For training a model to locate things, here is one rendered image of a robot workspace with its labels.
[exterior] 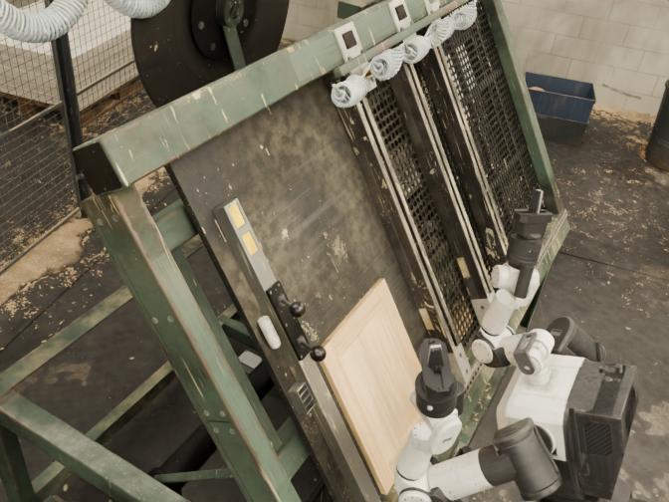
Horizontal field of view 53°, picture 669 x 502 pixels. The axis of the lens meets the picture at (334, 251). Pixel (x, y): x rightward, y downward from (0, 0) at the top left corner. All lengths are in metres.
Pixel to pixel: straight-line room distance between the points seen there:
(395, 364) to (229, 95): 0.95
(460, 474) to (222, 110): 0.98
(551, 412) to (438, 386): 0.40
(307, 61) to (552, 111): 4.49
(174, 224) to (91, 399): 2.01
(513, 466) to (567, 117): 4.77
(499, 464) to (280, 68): 1.05
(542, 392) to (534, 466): 0.21
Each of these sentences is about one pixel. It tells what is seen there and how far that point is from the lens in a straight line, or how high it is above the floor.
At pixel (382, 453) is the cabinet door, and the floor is 0.98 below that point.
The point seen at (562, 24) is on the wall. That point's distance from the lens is 6.94.
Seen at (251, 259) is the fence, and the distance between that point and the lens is 1.55.
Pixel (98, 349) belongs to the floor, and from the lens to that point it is 3.65.
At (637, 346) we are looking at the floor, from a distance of 4.21.
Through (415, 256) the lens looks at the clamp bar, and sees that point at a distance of 2.06.
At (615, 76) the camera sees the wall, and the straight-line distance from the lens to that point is 7.09.
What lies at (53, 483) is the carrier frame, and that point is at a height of 0.11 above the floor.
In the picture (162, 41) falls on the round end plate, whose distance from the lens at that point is 2.12.
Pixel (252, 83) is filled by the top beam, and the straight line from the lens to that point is 1.58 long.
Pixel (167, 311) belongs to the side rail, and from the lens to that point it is 1.41.
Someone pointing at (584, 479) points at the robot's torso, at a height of 1.19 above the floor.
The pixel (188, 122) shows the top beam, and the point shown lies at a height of 1.91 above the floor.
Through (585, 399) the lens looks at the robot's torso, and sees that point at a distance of 1.70.
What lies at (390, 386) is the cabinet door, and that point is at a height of 1.07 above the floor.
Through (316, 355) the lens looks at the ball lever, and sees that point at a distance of 1.53.
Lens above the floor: 2.54
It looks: 37 degrees down
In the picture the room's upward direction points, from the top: 7 degrees clockwise
